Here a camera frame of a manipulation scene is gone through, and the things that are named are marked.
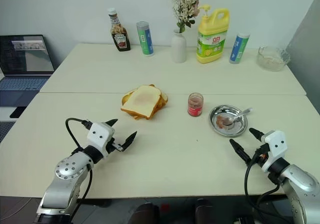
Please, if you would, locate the grey open laptop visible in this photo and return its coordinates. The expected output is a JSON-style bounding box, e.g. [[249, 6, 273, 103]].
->
[[0, 34, 56, 107]]

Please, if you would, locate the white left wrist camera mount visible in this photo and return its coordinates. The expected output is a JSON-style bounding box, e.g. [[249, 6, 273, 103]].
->
[[86, 122, 116, 157]]

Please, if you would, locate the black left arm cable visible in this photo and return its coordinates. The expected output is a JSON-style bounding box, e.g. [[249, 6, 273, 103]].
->
[[65, 118, 94, 201]]

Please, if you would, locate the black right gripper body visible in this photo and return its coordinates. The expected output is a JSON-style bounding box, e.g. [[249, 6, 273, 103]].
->
[[248, 133, 273, 171]]

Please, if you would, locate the blue green tube canister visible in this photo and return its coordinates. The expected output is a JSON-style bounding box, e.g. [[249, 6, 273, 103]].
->
[[135, 21, 154, 58], [228, 32, 252, 65]]

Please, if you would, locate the white toast slice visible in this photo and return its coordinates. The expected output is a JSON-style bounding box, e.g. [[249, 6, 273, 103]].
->
[[120, 84, 162, 121]]

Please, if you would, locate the brown food residue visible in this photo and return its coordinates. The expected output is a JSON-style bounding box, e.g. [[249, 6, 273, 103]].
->
[[215, 116, 228, 129]]

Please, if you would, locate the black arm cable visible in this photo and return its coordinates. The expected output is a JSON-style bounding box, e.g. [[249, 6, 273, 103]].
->
[[65, 118, 94, 201], [244, 147, 286, 224]]

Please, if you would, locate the toast slice with orange crust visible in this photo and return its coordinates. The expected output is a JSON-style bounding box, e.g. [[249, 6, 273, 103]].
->
[[121, 84, 156, 105], [134, 91, 169, 121]]

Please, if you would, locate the clear glass ashtray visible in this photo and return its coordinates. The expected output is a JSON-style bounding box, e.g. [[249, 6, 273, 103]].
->
[[255, 46, 291, 72]]

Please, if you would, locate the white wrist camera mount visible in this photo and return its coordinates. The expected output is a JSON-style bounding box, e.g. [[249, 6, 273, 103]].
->
[[86, 122, 116, 157], [264, 130, 287, 158]]

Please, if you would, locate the steel spoon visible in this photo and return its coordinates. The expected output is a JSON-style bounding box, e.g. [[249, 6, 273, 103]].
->
[[223, 107, 254, 125]]

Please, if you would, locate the dried flower bouquet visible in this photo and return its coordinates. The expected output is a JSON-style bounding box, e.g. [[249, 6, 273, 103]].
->
[[169, 0, 201, 34]]

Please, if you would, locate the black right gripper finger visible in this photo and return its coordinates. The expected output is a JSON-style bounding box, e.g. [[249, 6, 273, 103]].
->
[[229, 139, 253, 163], [248, 127, 265, 142]]

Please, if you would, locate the round steel plate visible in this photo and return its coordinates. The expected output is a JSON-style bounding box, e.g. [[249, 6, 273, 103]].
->
[[208, 104, 249, 136]]

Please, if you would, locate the ketchup bottle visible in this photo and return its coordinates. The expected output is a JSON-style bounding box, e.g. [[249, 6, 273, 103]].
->
[[107, 8, 132, 53]]

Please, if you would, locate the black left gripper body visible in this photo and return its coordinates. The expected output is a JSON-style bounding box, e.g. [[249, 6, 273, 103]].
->
[[104, 137, 126, 157]]

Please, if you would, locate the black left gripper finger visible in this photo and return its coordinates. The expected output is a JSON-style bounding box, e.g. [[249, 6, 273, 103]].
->
[[104, 118, 119, 128], [121, 131, 138, 152]]

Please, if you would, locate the glass jam jar, red label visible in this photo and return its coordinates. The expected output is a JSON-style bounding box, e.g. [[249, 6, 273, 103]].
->
[[187, 92, 205, 117]]

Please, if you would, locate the yellow detergent pump bottle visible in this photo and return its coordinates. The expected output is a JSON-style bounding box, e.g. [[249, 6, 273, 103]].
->
[[195, 4, 231, 65]]

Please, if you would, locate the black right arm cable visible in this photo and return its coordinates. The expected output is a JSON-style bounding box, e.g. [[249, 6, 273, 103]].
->
[[244, 147, 286, 224]]

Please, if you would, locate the white ceramic vase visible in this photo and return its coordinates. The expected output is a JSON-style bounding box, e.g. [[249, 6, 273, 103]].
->
[[170, 29, 188, 64]]

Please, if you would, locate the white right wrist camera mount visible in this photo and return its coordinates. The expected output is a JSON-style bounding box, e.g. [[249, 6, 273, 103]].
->
[[264, 130, 287, 158]]

